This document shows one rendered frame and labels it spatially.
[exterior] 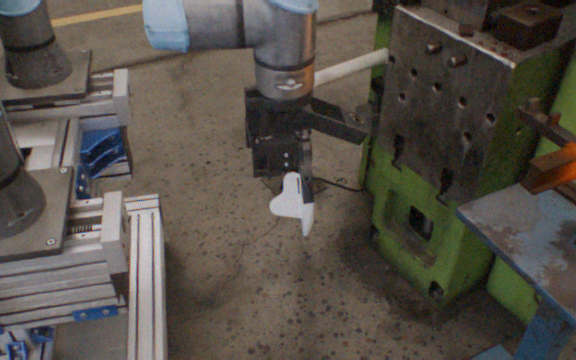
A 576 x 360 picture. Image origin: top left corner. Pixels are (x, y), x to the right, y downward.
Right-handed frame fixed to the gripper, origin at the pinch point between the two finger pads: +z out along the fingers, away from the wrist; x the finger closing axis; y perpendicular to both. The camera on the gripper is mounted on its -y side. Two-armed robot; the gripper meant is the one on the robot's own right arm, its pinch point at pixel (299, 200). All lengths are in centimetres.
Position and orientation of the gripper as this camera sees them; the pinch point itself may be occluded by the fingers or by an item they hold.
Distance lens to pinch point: 82.9
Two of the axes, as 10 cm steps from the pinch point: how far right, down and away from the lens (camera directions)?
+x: 2.0, 6.4, -7.5
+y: -9.8, 1.3, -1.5
